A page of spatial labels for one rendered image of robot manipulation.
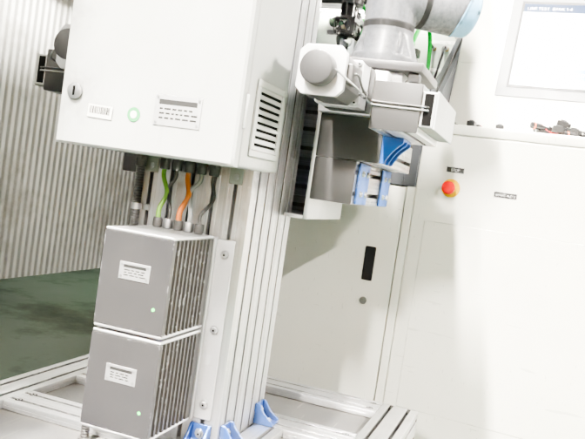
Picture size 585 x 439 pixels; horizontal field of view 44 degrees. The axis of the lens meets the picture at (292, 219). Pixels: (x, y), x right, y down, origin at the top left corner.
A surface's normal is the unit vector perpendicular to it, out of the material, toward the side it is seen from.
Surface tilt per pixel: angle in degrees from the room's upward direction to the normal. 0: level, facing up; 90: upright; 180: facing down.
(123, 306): 90
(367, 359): 90
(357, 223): 90
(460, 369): 90
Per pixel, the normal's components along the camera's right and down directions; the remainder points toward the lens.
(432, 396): -0.40, -0.01
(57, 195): 0.94, 0.15
